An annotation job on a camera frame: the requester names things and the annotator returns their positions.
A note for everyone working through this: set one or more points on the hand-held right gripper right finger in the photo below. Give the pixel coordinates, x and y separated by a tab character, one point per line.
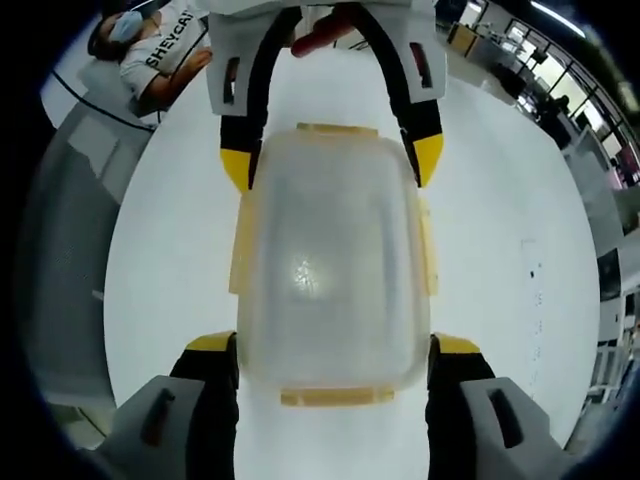
465	415

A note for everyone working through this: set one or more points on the white office partition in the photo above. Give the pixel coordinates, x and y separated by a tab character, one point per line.
592	175

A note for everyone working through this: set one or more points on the clear box with yellow buckles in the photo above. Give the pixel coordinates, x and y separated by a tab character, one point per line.
335	265

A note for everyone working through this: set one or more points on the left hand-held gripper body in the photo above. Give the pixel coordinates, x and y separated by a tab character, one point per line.
320	4

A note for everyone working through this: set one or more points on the person's left hand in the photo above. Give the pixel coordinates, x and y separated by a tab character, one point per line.
320	36

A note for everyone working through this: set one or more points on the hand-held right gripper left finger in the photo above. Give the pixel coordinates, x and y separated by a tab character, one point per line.
200	415

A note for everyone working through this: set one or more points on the grey mesh chair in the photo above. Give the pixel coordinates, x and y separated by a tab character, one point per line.
75	240

